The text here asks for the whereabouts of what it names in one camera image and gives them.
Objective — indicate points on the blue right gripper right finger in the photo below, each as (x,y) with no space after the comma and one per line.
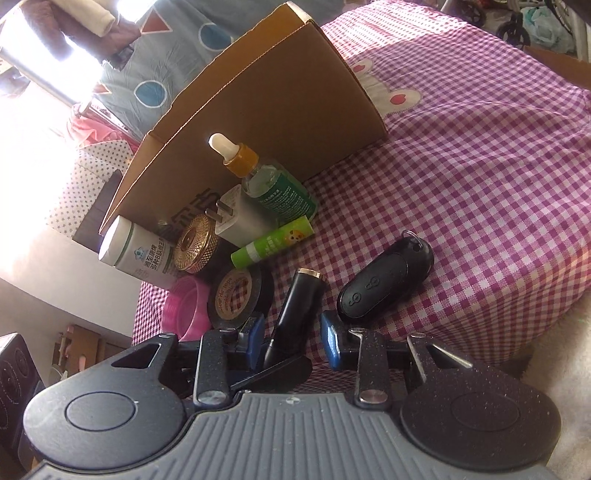
(333,333)

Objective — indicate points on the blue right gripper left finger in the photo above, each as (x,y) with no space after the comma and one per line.
(244,345)

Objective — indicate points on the black lipstick tube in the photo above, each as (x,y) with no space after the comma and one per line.
(297,317)

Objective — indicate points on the black tape roll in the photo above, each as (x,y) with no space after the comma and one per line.
(238,294)

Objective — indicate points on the pink plastic lid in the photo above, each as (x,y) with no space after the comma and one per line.
(185,309)

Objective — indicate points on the black remote key fob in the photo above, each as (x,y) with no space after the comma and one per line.
(390,278)

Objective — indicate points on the gold round tin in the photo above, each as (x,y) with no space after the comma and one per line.
(196,245)

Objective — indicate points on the white charger plug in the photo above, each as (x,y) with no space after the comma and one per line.
(240,219)

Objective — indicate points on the green dropper bottle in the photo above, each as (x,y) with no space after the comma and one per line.
(266,182)

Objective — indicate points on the white supplement bottle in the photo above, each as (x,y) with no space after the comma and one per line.
(135,251)

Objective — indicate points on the purple checkered tablecloth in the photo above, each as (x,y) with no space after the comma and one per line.
(486,156)

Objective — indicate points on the brown cardboard box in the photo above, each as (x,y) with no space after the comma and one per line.
(282,89)

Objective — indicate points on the blue patterned bedsheet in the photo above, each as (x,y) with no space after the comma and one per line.
(178,40)

